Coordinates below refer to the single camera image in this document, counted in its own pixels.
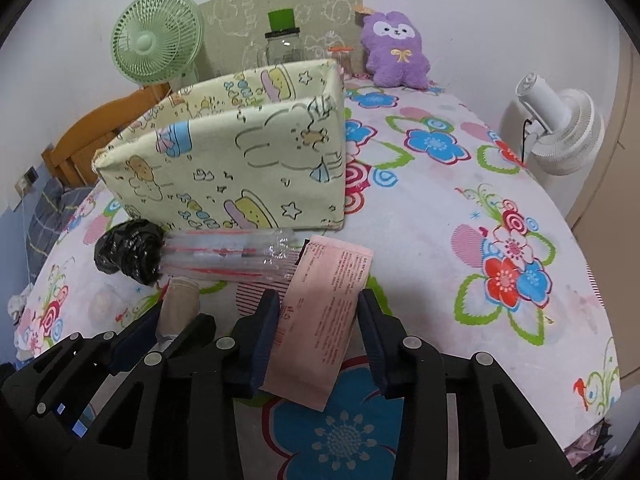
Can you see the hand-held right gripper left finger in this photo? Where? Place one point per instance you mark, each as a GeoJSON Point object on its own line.
{"type": "Point", "coordinates": [265, 340]}

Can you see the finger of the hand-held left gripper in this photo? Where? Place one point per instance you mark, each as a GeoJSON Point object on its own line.
{"type": "Point", "coordinates": [135, 332]}
{"type": "Point", "coordinates": [195, 330]}

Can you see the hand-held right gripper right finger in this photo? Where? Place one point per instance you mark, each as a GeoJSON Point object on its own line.
{"type": "Point", "coordinates": [372, 340]}

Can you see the beige cloth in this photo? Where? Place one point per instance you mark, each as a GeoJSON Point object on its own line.
{"type": "Point", "coordinates": [180, 305]}

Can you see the pink paper packet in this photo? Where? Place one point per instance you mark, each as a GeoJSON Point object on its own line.
{"type": "Point", "coordinates": [325, 310]}

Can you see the yellow printed fabric box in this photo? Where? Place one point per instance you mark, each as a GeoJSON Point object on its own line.
{"type": "Point", "coordinates": [240, 160]}

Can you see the clear plastic bag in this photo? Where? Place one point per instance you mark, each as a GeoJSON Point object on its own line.
{"type": "Point", "coordinates": [225, 260]}

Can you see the black plastic bag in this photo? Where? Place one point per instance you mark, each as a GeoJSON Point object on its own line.
{"type": "Point", "coordinates": [130, 250]}

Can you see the small white crumpled cloth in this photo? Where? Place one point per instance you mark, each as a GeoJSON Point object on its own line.
{"type": "Point", "coordinates": [17, 305]}

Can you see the blue plaid pillow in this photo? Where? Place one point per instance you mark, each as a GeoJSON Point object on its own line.
{"type": "Point", "coordinates": [42, 220]}

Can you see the wooden chair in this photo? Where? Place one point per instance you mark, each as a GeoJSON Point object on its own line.
{"type": "Point", "coordinates": [85, 140]}

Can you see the dark patterned cloth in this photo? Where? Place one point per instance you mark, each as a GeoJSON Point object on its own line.
{"type": "Point", "coordinates": [592, 440]}

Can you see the clear drinking glass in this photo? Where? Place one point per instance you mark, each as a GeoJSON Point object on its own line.
{"type": "Point", "coordinates": [254, 55]}

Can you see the small jar with orange lid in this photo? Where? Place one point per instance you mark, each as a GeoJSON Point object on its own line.
{"type": "Point", "coordinates": [345, 60]}

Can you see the purple plush bunny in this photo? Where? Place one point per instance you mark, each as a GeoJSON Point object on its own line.
{"type": "Point", "coordinates": [395, 55]}

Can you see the white standing fan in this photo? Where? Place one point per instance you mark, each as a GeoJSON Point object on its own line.
{"type": "Point", "coordinates": [565, 125]}

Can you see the green desk fan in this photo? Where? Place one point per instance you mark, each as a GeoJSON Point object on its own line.
{"type": "Point", "coordinates": [150, 40]}

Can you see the glass jar with green lid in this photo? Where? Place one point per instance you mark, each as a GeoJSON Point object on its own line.
{"type": "Point", "coordinates": [282, 22]}

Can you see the beige door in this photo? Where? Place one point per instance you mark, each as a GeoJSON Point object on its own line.
{"type": "Point", "coordinates": [625, 135]}

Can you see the green printed cardboard board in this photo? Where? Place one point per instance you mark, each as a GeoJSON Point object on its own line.
{"type": "Point", "coordinates": [320, 5]}

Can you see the wall power outlet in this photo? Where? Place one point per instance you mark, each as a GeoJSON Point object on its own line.
{"type": "Point", "coordinates": [27, 177]}

